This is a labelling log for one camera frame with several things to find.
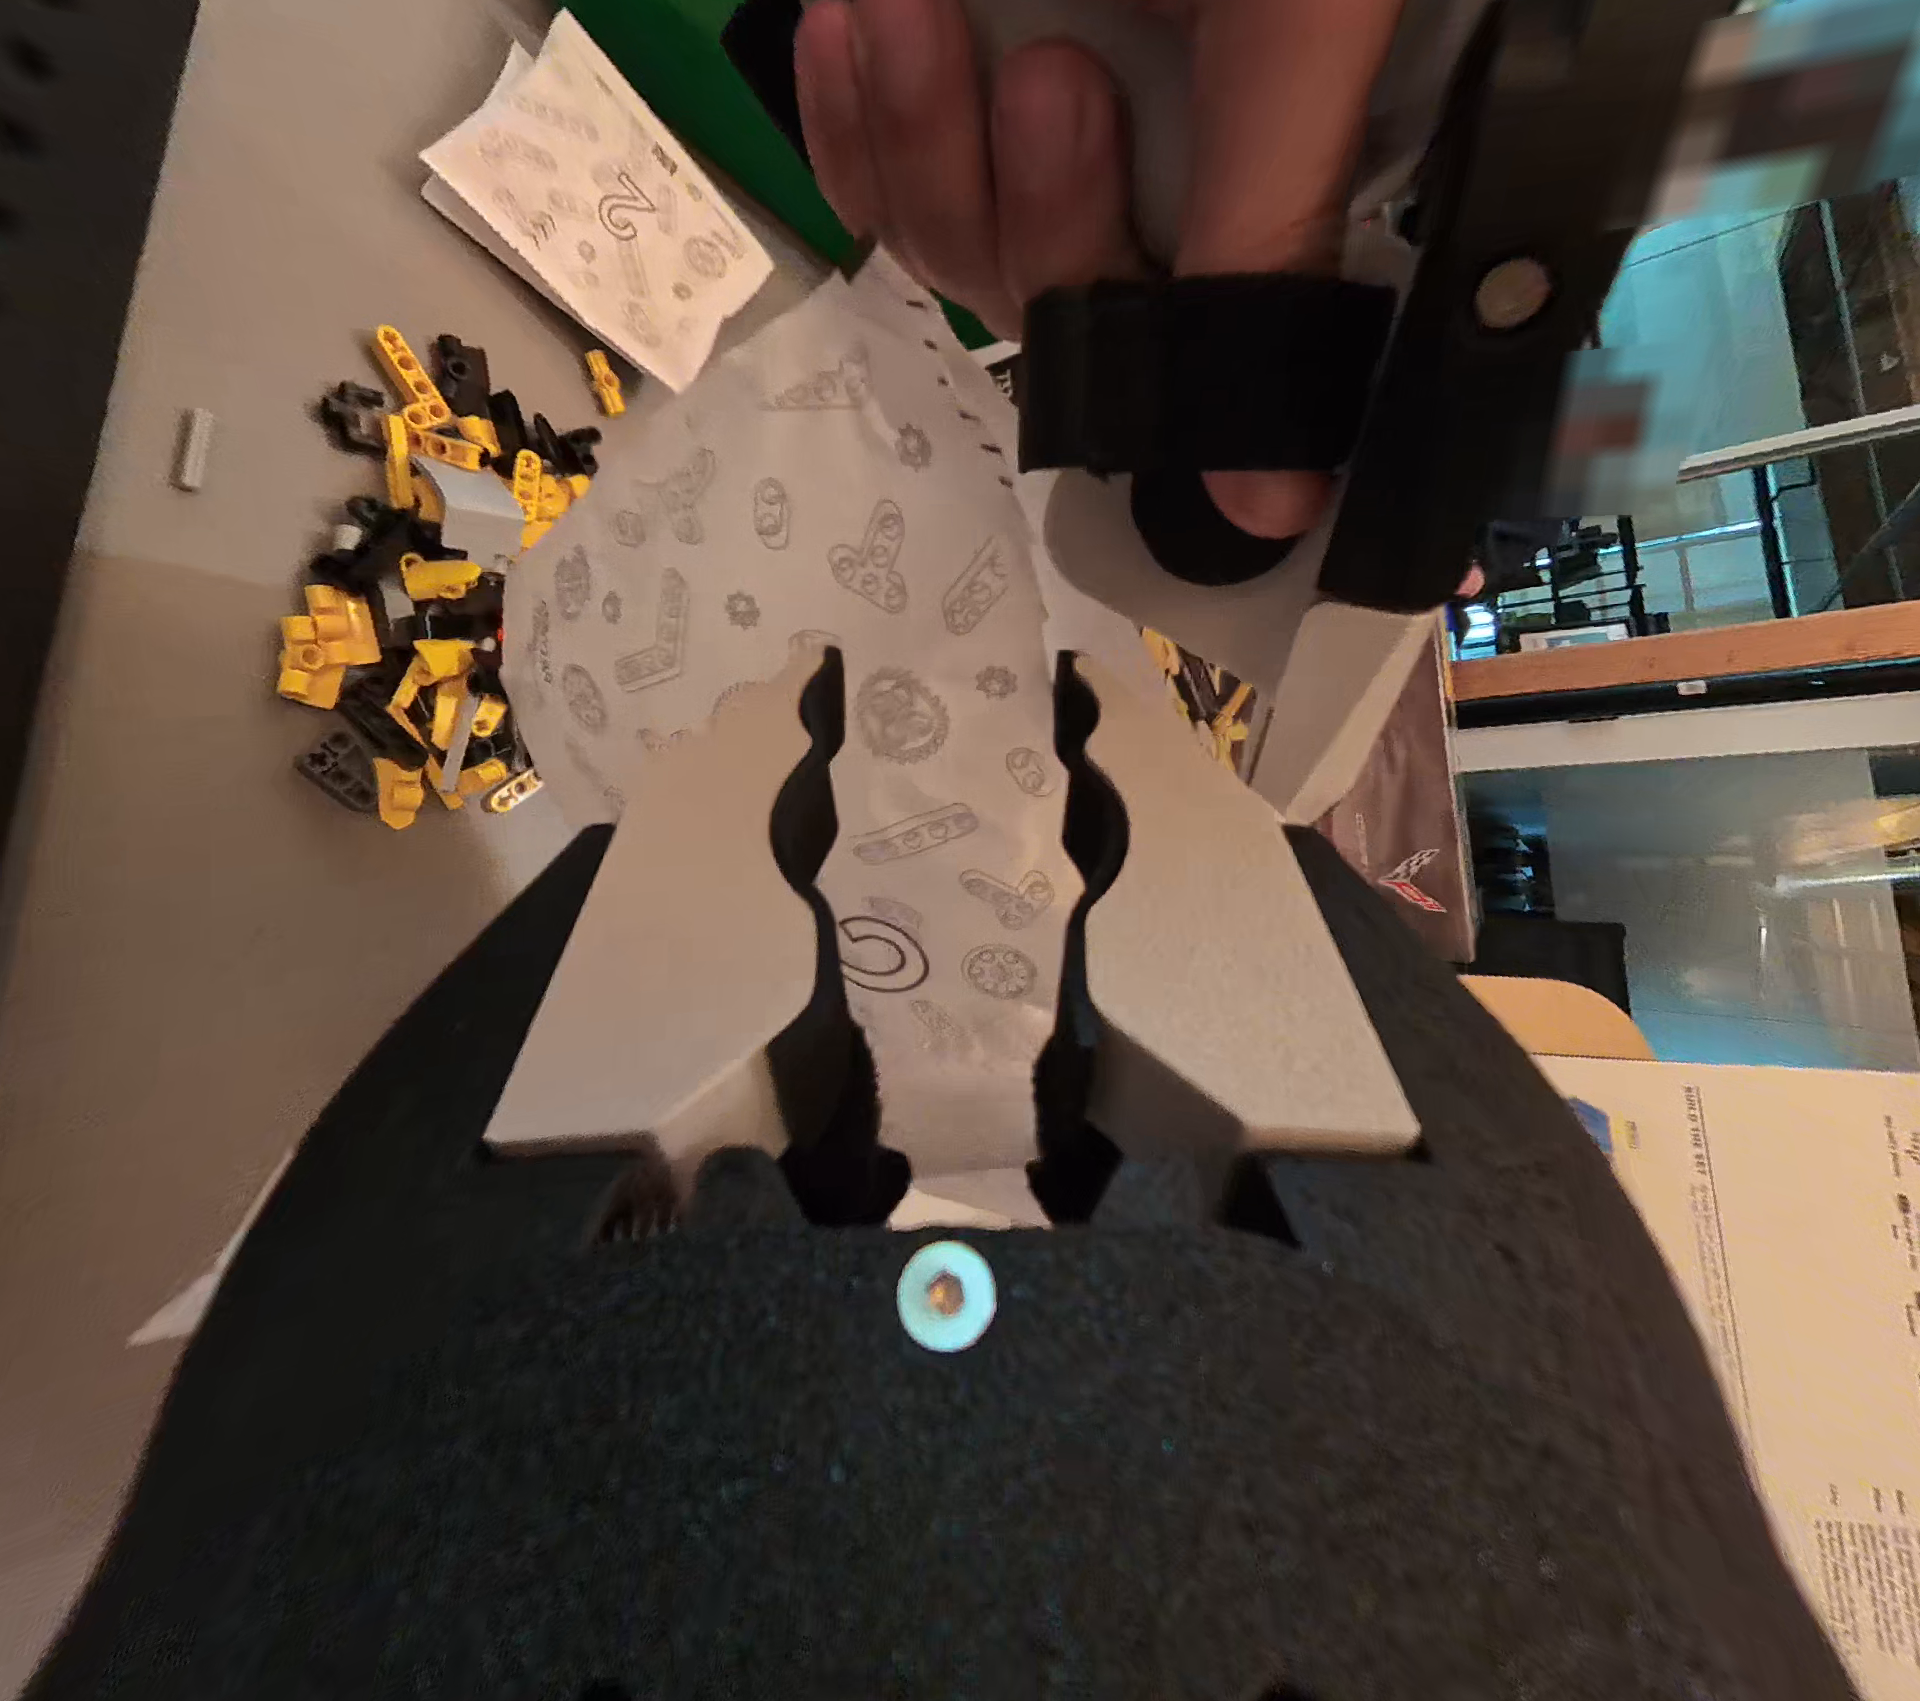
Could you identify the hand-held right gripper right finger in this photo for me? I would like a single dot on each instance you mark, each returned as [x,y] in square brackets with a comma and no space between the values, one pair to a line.
[1242,982]

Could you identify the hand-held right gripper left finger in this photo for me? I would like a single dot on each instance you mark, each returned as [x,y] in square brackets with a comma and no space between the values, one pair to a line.
[658,982]

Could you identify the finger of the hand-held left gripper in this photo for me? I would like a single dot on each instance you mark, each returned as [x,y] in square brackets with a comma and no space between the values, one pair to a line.
[1345,682]

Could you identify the small heap of lego pieces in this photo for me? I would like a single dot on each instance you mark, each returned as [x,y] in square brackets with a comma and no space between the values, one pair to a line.
[1197,702]

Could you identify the lego set box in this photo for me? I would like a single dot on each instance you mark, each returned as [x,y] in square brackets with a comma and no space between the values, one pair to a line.
[1413,829]

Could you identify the pile of yellow black lego pieces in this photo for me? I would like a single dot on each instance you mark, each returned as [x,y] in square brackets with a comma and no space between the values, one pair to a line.
[386,622]

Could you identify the small grey lego tube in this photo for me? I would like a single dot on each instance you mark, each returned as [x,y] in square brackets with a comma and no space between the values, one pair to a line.
[185,444]

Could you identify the white paper sheet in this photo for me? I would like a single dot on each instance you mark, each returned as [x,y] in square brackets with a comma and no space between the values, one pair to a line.
[1765,1280]

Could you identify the torn paper bag strip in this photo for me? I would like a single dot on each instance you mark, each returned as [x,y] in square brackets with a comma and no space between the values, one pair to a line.
[601,200]

